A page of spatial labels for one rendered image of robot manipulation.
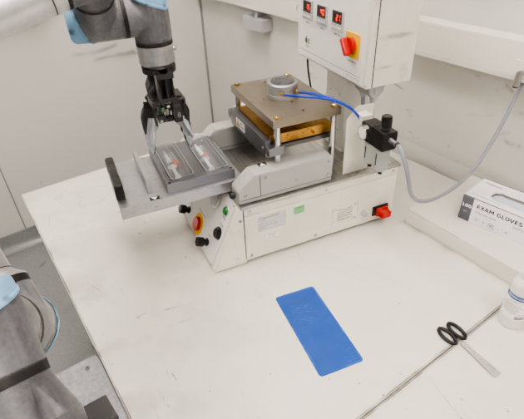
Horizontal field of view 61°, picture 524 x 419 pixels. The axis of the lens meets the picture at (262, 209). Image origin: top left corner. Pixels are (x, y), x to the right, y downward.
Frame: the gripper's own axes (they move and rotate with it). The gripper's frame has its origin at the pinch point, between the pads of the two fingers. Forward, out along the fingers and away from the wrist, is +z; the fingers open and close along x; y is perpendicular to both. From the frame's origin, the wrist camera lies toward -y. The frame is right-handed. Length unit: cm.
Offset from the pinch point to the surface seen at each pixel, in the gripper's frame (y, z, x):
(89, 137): -139, 55, -17
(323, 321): 42, 29, 19
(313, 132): 11.3, -0.6, 32.7
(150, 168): -4.1, 7.1, -5.4
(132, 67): -145, 25, 13
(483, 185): 29, 17, 76
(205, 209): 1.3, 20.1, 6.2
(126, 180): -0.7, 7.1, -11.8
